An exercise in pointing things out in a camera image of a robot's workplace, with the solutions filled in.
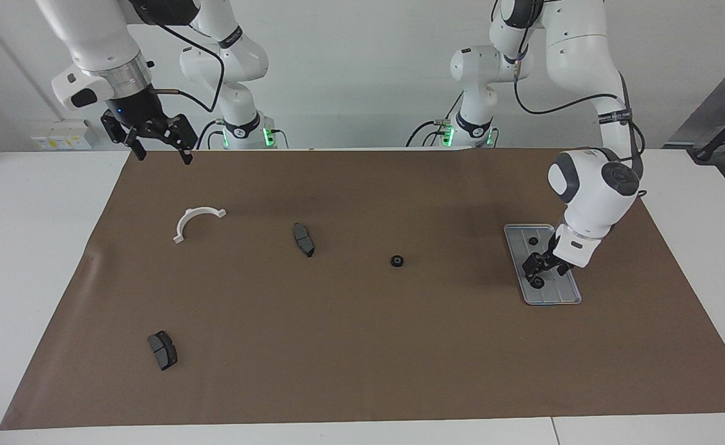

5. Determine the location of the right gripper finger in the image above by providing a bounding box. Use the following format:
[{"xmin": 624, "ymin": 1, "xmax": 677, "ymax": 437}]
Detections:
[
  {"xmin": 127, "ymin": 127, "xmax": 148, "ymax": 162},
  {"xmin": 176, "ymin": 130, "xmax": 195, "ymax": 166}
]

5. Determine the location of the silver ribbed metal tray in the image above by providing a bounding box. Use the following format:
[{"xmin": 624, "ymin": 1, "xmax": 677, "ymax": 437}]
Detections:
[{"xmin": 503, "ymin": 224, "xmax": 583, "ymax": 306}]

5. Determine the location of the long dark grey brake pad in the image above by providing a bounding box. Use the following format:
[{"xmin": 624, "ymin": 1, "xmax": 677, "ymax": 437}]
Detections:
[{"xmin": 293, "ymin": 222, "xmax": 316, "ymax": 258}]

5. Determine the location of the brown paper table mat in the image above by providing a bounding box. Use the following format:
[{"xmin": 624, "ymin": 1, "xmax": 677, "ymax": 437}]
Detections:
[{"xmin": 0, "ymin": 147, "xmax": 725, "ymax": 430}]

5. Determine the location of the short dark grey brake pad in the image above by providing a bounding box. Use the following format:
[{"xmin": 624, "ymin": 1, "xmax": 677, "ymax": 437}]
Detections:
[{"xmin": 147, "ymin": 331, "xmax": 178, "ymax": 371}]

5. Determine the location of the black stand pole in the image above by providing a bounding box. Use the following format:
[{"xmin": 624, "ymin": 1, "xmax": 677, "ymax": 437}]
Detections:
[{"xmin": 687, "ymin": 105, "xmax": 725, "ymax": 165}]

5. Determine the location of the black base cable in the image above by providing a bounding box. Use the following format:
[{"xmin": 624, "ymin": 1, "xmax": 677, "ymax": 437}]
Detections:
[
  {"xmin": 197, "ymin": 119, "xmax": 224, "ymax": 150},
  {"xmin": 405, "ymin": 91, "xmax": 464, "ymax": 149}
]

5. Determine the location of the white curved plastic bracket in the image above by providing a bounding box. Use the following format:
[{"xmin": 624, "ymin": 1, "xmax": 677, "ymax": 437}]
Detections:
[{"xmin": 172, "ymin": 207, "xmax": 227, "ymax": 244}]

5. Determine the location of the white wall socket box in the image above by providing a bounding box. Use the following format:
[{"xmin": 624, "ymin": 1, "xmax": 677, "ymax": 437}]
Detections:
[{"xmin": 31, "ymin": 120, "xmax": 95, "ymax": 151}]

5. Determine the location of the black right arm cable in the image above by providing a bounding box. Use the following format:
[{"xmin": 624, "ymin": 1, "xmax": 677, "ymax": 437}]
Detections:
[{"xmin": 146, "ymin": 15, "xmax": 227, "ymax": 115}]

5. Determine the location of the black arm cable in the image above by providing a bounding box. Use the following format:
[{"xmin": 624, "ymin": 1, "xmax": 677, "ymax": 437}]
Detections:
[
  {"xmin": 489, "ymin": 0, "xmax": 647, "ymax": 198},
  {"xmin": 146, "ymin": 15, "xmax": 227, "ymax": 115}
]

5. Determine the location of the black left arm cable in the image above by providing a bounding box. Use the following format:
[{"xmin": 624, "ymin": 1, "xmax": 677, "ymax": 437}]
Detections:
[{"xmin": 489, "ymin": 0, "xmax": 647, "ymax": 198}]

